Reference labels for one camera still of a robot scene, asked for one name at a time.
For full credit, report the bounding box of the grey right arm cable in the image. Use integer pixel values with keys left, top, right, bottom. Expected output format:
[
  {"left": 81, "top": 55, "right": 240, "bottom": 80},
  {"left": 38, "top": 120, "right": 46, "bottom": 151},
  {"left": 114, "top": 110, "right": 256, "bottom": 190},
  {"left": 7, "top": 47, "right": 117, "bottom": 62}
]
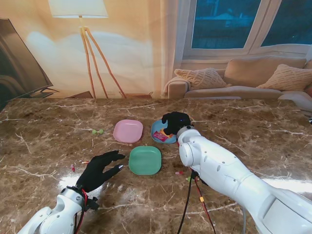
[{"left": 243, "top": 207, "right": 249, "bottom": 234}]

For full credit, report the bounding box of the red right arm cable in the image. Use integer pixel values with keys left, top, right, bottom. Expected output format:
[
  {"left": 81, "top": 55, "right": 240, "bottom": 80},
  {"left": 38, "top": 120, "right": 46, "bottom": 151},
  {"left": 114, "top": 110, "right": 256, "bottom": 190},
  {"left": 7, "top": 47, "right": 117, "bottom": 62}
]
[{"left": 193, "top": 174, "right": 217, "bottom": 234}]

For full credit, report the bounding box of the red left arm cable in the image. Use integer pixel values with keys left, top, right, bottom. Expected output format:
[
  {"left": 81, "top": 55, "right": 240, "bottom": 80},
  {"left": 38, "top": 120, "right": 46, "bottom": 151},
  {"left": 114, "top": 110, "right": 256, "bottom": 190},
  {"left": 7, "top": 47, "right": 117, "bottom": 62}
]
[{"left": 74, "top": 189, "right": 89, "bottom": 234}]

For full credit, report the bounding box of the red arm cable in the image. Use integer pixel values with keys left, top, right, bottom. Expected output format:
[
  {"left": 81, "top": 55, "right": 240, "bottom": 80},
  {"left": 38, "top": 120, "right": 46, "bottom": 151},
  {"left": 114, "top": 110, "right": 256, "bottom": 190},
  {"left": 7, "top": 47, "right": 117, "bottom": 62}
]
[
  {"left": 74, "top": 189, "right": 89, "bottom": 234},
  {"left": 193, "top": 174, "right": 217, "bottom": 234}
]

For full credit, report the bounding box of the white framed window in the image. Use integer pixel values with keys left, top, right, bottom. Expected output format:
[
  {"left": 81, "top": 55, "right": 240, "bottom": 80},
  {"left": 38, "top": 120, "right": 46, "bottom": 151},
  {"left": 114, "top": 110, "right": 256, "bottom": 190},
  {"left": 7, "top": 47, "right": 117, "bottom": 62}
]
[{"left": 182, "top": 0, "right": 312, "bottom": 58}]

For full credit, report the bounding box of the cream knitted cushion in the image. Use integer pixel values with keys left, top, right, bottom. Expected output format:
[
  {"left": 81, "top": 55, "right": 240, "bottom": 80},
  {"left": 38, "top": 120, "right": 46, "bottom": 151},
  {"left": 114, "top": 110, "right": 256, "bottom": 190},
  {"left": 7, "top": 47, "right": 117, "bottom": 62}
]
[
  {"left": 174, "top": 68, "right": 228, "bottom": 90},
  {"left": 256, "top": 64, "right": 312, "bottom": 91}
]

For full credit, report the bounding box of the blue square plastic dish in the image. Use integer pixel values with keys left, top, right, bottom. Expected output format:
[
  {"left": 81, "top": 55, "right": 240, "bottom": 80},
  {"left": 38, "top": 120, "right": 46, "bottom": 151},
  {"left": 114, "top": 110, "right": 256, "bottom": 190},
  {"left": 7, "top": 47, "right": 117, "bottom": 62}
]
[{"left": 151, "top": 119, "right": 180, "bottom": 144}]

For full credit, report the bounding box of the beige sofa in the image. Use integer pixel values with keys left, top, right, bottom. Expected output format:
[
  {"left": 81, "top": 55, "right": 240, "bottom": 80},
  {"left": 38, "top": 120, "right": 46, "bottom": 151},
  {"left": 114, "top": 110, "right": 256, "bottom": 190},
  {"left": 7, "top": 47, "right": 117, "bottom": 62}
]
[{"left": 163, "top": 55, "right": 312, "bottom": 115}]

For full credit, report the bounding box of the flat screen television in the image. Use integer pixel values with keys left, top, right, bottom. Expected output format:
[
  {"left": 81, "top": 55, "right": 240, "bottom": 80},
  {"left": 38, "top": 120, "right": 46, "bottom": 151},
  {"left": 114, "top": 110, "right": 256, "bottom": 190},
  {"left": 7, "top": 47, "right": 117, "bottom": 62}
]
[{"left": 0, "top": 18, "right": 60, "bottom": 103}]

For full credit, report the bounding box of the pink square plastic dish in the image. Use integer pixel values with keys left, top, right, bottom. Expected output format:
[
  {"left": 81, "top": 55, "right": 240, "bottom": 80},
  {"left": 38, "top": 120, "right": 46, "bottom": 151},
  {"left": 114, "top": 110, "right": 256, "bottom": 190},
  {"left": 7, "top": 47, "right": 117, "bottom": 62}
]
[{"left": 113, "top": 119, "right": 144, "bottom": 144}]

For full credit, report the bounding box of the wooden tripod floor lamp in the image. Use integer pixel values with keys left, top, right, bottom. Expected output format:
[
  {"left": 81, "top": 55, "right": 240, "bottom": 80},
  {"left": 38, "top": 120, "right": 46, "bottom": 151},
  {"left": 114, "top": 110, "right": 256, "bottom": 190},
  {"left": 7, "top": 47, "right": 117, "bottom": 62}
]
[{"left": 48, "top": 0, "right": 127, "bottom": 99}]

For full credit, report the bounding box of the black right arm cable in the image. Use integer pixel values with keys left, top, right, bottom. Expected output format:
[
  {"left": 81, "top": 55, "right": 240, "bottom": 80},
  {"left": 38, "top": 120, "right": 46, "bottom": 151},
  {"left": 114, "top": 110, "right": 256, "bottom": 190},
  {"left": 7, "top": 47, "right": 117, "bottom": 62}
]
[{"left": 176, "top": 170, "right": 196, "bottom": 234}]

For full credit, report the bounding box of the green square plastic dish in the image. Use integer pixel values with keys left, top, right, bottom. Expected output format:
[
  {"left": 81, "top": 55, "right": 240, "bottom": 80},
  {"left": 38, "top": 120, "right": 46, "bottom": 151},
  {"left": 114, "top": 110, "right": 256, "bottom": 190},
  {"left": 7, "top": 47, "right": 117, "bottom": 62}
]
[{"left": 128, "top": 146, "right": 162, "bottom": 176}]

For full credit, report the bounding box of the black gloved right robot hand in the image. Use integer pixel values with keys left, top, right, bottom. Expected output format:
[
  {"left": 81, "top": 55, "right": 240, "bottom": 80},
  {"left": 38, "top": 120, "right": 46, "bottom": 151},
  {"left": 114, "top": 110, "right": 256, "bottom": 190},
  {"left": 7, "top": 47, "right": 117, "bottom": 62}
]
[{"left": 161, "top": 111, "right": 195, "bottom": 136}]

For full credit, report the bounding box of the pink candy bar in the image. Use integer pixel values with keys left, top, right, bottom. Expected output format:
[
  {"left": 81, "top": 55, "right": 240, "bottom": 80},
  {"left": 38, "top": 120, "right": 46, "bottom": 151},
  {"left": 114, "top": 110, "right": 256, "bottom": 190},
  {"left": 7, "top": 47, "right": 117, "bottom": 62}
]
[{"left": 153, "top": 131, "right": 169, "bottom": 142}]

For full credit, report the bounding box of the wooden low cabinet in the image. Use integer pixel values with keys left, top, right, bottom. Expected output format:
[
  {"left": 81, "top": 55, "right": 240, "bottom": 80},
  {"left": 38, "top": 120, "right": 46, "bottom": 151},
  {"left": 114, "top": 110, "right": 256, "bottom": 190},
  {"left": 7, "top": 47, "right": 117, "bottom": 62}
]
[{"left": 31, "top": 90, "right": 94, "bottom": 99}]

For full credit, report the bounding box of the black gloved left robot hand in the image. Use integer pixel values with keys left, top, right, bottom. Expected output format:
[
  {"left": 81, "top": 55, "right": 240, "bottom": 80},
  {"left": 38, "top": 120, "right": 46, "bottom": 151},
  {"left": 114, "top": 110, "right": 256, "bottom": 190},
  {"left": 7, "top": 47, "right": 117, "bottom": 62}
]
[{"left": 76, "top": 150, "right": 127, "bottom": 193}]

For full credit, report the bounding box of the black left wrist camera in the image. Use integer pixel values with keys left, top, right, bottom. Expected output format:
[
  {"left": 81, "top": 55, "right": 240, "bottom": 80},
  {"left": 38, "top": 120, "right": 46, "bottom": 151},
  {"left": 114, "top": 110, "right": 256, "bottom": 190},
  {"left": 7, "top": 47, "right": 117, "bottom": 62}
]
[{"left": 85, "top": 196, "right": 100, "bottom": 212}]

